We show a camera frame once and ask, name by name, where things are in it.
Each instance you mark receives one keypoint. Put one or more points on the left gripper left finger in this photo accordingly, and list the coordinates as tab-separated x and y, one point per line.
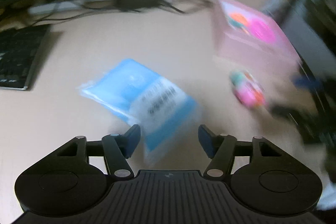
118	148

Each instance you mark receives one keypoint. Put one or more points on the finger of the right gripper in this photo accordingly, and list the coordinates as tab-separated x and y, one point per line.
299	118
306	82

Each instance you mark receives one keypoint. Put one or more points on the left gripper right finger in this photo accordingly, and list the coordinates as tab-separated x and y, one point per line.
220	149

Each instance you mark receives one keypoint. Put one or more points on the colourful toy figure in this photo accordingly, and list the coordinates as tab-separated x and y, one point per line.
247	89

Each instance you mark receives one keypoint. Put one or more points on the blue wet wipes packet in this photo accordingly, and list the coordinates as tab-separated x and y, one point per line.
165	113

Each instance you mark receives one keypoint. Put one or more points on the pink plastic basket toy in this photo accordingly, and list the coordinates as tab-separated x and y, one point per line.
264	30

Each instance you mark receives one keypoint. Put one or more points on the pink cardboard box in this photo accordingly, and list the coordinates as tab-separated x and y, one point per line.
250	38

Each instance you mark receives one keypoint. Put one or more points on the black computer monitor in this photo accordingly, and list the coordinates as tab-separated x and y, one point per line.
310	27

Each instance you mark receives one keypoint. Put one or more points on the black keyboard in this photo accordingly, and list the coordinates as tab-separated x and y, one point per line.
20	51

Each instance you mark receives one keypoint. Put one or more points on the white power strip on desk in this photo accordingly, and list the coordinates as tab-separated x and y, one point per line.
68	5

